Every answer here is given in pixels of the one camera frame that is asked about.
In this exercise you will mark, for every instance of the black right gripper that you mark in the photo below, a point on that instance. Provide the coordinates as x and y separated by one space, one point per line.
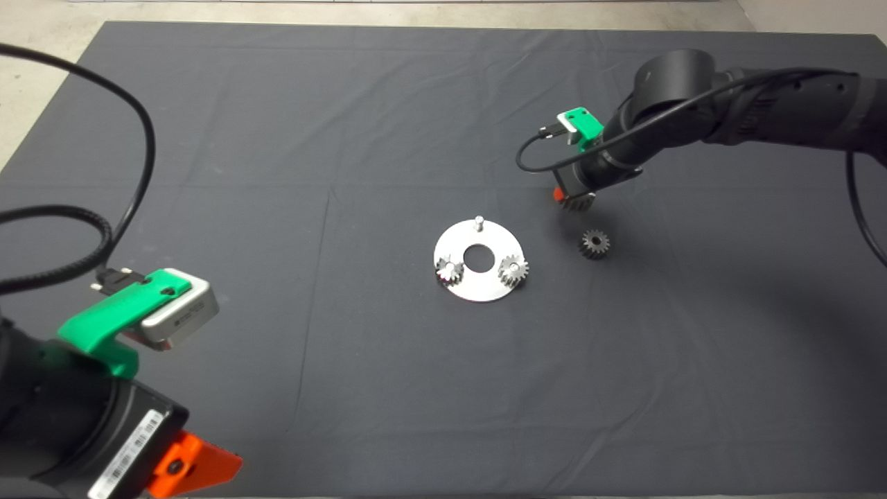
596 173

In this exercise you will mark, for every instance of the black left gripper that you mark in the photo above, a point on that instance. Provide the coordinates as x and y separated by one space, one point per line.
138 430

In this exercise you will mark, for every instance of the small dark steel gear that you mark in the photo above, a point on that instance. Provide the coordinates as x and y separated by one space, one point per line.
594 244

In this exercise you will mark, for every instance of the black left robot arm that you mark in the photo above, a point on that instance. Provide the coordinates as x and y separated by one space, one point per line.
41 402

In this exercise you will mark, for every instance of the shiny small steel gear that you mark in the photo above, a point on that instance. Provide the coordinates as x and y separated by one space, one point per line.
450 270
513 270

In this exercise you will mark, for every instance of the round metal plate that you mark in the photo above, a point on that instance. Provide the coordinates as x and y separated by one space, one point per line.
478 287

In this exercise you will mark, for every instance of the dark grey table cloth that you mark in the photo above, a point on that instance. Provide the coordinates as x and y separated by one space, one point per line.
346 138

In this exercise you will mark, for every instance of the silver right camera box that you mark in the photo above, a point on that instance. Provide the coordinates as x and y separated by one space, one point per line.
569 135

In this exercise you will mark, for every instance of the silver camera box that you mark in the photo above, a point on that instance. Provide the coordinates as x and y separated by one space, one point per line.
569 135
183 315

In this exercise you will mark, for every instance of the green right camera mount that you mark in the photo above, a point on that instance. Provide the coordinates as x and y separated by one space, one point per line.
585 125

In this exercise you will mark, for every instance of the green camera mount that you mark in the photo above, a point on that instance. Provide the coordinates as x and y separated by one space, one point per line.
104 326
585 125

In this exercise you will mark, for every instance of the silver left camera box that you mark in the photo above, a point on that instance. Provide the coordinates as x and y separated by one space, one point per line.
183 315

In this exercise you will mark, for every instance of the green left camera mount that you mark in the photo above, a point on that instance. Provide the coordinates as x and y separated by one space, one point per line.
104 326

